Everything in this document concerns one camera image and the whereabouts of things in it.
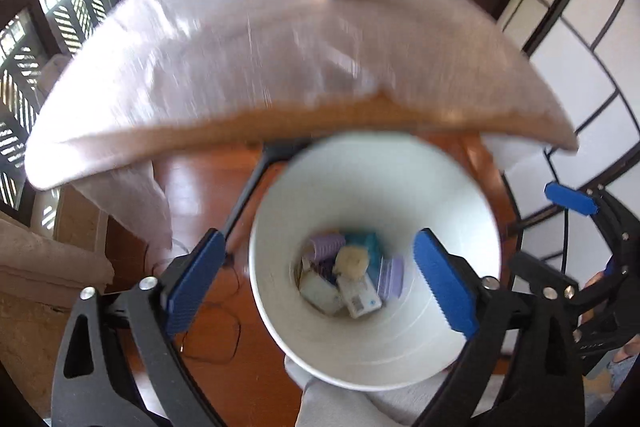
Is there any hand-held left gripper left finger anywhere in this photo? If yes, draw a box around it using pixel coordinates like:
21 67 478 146
50 229 226 427

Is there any white black-framed screen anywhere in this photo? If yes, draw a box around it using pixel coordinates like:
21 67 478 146
495 0 640 278

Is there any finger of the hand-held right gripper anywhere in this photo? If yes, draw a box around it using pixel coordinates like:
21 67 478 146
545 181 640 268
507 251 584 303

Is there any window with dark frame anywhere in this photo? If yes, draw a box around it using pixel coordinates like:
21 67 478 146
0 0 126 212

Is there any beige sofa cushion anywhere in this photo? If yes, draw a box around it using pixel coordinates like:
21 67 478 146
0 212 116 309

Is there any purple ribbed packet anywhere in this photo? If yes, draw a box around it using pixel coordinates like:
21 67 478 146
304 233 347 264
377 257 405 301

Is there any person's right hand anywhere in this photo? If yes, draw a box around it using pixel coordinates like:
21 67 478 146
607 337 640 364

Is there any black table base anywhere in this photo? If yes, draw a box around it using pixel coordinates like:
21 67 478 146
224 141 321 254

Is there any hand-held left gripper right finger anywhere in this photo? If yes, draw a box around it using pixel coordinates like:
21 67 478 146
414 228 585 427

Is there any grey cloth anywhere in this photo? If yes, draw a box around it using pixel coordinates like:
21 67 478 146
284 352 453 427

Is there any white blue tissue packet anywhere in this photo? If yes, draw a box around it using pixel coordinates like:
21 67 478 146
337 274 384 319

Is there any plain white packet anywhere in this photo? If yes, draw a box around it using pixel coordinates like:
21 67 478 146
299 274 346 314

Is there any wooden table with plastic cover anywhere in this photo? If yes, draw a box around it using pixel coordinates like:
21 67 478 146
24 0 581 268

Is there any white round waste bin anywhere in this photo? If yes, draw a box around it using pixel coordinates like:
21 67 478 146
248 132 502 392

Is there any black floor cable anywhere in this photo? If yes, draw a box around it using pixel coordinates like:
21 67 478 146
179 252 247 364

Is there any teal packet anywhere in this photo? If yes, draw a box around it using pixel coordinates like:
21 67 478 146
345 232 384 269

